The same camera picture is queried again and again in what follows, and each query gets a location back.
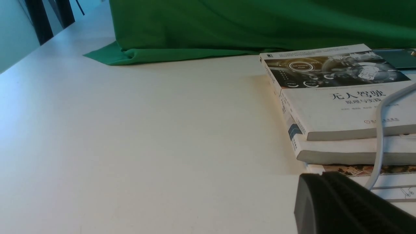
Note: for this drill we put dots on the white top book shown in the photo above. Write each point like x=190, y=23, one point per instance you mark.
x=332, y=93

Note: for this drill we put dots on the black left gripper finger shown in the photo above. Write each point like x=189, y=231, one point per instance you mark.
x=332, y=203

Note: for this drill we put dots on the white middle book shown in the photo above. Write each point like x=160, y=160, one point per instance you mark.
x=398, y=121

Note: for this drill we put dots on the dark green book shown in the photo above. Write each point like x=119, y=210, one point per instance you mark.
x=402, y=59

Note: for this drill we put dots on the green backdrop cloth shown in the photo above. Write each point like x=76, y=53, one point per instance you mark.
x=152, y=31

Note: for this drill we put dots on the bottom illustrated book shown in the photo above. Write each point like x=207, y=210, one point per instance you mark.
x=395, y=183

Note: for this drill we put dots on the black chair legs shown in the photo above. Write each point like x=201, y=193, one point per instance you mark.
x=49, y=17

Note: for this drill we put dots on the white book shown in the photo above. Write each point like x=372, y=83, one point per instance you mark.
x=332, y=93
x=398, y=121

